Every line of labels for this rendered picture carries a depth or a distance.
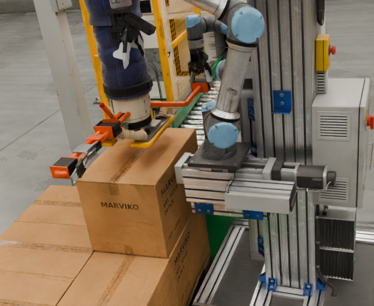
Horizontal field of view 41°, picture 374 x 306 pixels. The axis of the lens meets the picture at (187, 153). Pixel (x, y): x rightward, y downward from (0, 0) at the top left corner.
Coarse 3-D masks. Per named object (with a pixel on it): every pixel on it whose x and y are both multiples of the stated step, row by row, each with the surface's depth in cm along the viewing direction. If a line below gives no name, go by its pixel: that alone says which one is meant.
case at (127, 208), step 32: (192, 128) 270; (96, 160) 249; (128, 160) 245; (160, 160) 240; (96, 192) 232; (128, 192) 226; (160, 192) 226; (96, 224) 242; (128, 224) 235; (160, 224) 229; (160, 256) 238
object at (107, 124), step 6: (108, 120) 223; (114, 120) 222; (96, 126) 217; (102, 126) 216; (108, 126) 215; (114, 126) 216; (120, 126) 222; (102, 132) 217; (114, 132) 217; (120, 132) 221; (108, 138) 218
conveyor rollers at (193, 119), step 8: (216, 80) 461; (216, 88) 443; (200, 96) 430; (208, 96) 428; (216, 96) 426; (200, 104) 413; (192, 112) 399; (200, 112) 397; (184, 120) 385; (192, 120) 383; (200, 120) 381; (200, 128) 372; (200, 136) 356; (200, 144) 347
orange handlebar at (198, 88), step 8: (200, 88) 252; (192, 96) 242; (152, 104) 241; (160, 104) 239; (168, 104) 238; (176, 104) 236; (184, 104) 235; (120, 112) 234; (128, 112) 233; (120, 120) 225; (96, 136) 211; (104, 136) 212
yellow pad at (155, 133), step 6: (162, 120) 249; (168, 120) 250; (162, 126) 244; (150, 132) 236; (156, 132) 238; (162, 132) 241; (150, 138) 232; (156, 138) 234; (132, 144) 230; (138, 144) 229; (144, 144) 228; (150, 144) 228
